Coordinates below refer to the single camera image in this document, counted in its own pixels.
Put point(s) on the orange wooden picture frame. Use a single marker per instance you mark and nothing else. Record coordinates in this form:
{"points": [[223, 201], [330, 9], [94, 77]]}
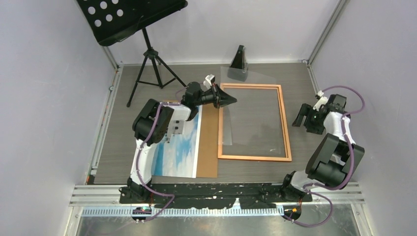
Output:
{"points": [[285, 131]]}

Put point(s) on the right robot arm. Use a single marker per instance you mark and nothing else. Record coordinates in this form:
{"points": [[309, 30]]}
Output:
{"points": [[337, 156]]}

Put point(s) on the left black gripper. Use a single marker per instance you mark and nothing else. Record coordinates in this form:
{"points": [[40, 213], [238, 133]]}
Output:
{"points": [[221, 99]]}

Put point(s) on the black music stand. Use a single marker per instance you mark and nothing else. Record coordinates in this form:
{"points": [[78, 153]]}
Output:
{"points": [[113, 21]]}

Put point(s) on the building and sky photo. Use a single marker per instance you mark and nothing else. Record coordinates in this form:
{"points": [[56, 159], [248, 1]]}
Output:
{"points": [[177, 154]]}

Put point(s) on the clear acrylic sheet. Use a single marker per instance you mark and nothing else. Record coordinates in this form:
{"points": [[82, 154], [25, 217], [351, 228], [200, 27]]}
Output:
{"points": [[255, 118]]}

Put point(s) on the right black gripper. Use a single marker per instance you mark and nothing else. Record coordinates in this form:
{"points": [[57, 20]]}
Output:
{"points": [[306, 110]]}

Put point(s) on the brown cardboard backing board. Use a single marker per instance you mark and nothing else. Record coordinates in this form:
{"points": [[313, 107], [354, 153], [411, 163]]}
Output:
{"points": [[207, 165]]}

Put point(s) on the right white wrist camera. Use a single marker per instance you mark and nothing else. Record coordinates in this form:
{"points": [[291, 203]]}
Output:
{"points": [[322, 100]]}

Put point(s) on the white slotted cable duct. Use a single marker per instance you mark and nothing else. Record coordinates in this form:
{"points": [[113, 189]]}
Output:
{"points": [[146, 211]]}

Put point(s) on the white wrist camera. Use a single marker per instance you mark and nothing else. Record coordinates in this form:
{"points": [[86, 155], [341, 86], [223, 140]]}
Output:
{"points": [[209, 81], [322, 100]]}

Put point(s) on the black metronome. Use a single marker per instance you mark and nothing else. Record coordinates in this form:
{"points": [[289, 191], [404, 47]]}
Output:
{"points": [[239, 66]]}

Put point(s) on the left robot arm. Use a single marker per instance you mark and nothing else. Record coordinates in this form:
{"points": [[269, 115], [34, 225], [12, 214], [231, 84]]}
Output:
{"points": [[153, 123]]}

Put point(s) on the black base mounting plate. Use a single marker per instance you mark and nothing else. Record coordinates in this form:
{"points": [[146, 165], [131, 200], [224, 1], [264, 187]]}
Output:
{"points": [[210, 195]]}

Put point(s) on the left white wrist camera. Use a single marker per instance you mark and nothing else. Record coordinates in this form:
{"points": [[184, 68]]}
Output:
{"points": [[209, 81]]}

